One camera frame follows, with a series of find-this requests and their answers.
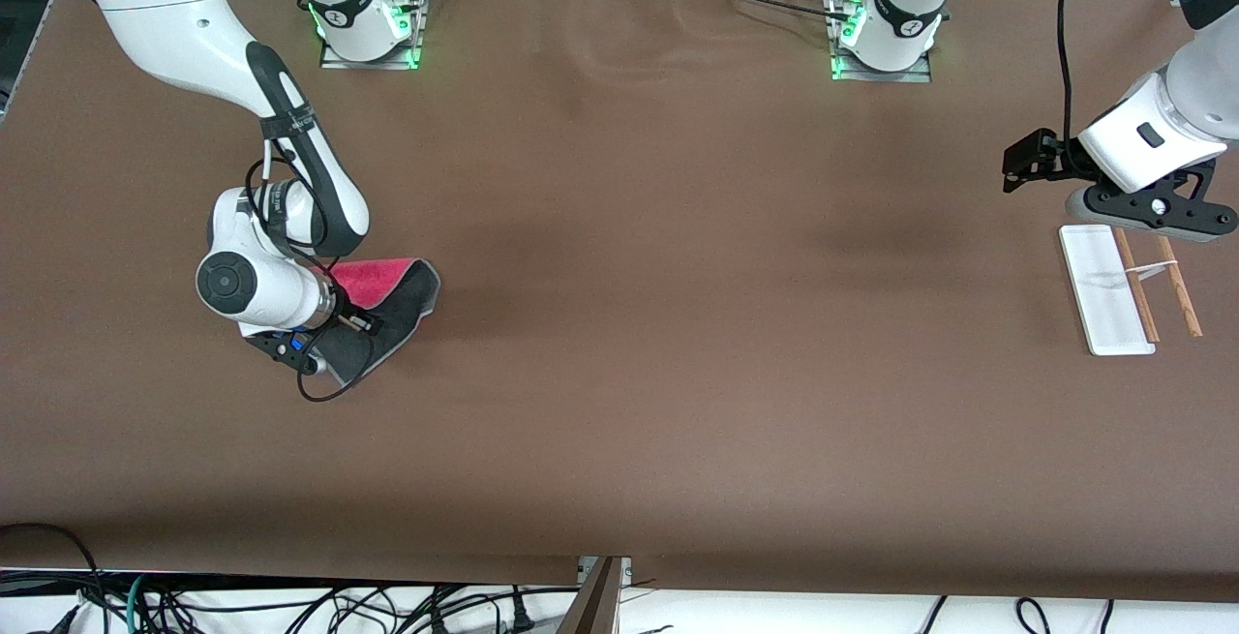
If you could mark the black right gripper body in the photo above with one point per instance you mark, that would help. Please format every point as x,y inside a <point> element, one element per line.
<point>342,314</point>

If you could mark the red and grey towel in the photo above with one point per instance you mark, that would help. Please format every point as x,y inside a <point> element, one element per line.
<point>407,300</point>

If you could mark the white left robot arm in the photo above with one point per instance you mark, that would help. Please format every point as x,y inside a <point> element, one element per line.
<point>1191,102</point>

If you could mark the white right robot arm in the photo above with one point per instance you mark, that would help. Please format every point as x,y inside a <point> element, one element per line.
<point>165,24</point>

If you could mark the small white rack clip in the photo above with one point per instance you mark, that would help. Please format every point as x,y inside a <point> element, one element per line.
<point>1152,270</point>

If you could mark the white rack base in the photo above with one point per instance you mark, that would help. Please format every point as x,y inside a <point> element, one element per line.
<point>1103,295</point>

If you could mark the brown table cover sheet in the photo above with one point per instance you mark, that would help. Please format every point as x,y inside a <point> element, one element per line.
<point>619,324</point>

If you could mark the black power plug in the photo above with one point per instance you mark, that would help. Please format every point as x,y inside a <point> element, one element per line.
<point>523,619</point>

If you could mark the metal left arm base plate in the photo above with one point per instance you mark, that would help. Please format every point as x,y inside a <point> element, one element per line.
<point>915,75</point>

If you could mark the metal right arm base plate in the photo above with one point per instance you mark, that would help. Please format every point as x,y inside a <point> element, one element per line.
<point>387,64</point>

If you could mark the small metal bracket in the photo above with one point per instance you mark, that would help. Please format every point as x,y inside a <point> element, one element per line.
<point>585,566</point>

